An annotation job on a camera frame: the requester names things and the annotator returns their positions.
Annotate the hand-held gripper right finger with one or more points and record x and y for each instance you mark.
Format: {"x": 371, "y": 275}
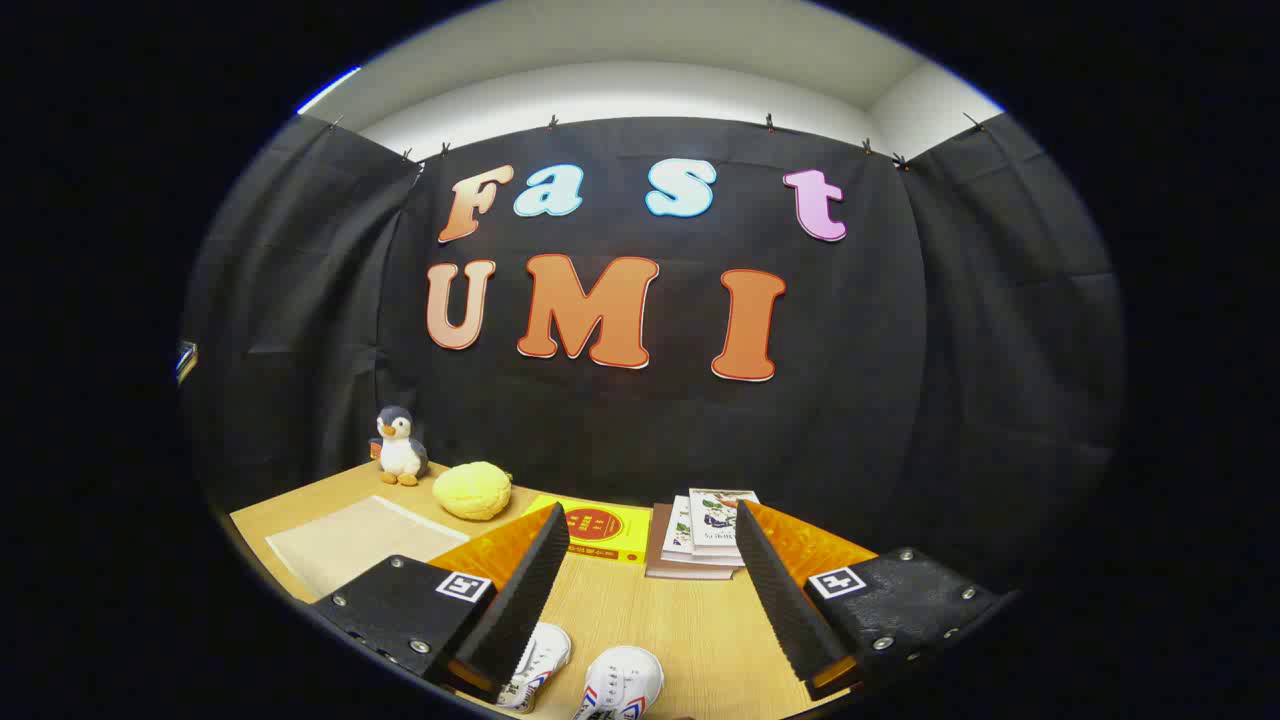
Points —
{"x": 790, "y": 610}

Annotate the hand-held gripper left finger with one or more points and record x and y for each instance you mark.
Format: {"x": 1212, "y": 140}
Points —
{"x": 520, "y": 610}

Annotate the white canvas shoe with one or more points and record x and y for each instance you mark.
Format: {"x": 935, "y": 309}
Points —
{"x": 625, "y": 675}
{"x": 545, "y": 655}

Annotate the cream fabric storage box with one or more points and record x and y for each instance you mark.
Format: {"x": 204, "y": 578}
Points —
{"x": 350, "y": 545}

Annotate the yellow book with red circle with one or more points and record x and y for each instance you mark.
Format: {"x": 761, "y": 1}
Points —
{"x": 600, "y": 525}

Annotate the yellow round plush ball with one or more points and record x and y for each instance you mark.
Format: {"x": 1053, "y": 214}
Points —
{"x": 472, "y": 492}

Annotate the penguin plush toy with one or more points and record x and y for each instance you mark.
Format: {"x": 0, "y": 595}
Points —
{"x": 400, "y": 455}

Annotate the black backdrop cloth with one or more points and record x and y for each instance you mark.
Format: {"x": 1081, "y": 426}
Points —
{"x": 850, "y": 400}

